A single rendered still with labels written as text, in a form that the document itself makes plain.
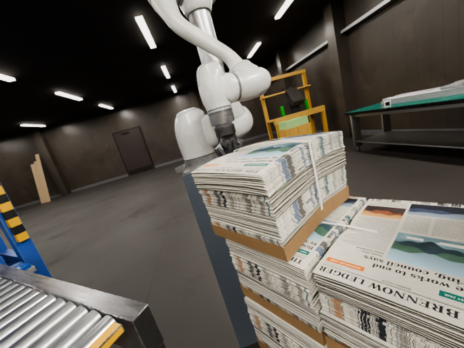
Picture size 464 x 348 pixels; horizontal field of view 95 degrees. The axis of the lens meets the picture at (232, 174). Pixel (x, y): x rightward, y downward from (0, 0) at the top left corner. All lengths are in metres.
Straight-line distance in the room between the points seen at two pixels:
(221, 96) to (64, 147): 12.17
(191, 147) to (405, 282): 0.80
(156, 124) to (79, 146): 3.68
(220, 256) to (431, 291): 0.82
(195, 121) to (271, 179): 0.59
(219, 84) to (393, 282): 0.67
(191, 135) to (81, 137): 11.54
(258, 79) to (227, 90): 0.14
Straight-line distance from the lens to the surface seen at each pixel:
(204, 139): 0.97
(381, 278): 0.51
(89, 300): 0.81
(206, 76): 0.77
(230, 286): 1.22
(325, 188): 0.66
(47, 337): 0.79
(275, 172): 0.46
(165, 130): 11.32
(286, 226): 0.52
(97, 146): 12.17
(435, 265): 0.55
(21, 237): 1.86
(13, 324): 0.96
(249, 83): 0.82
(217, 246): 1.09
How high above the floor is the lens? 1.17
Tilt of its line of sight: 13 degrees down
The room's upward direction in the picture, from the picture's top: 16 degrees counter-clockwise
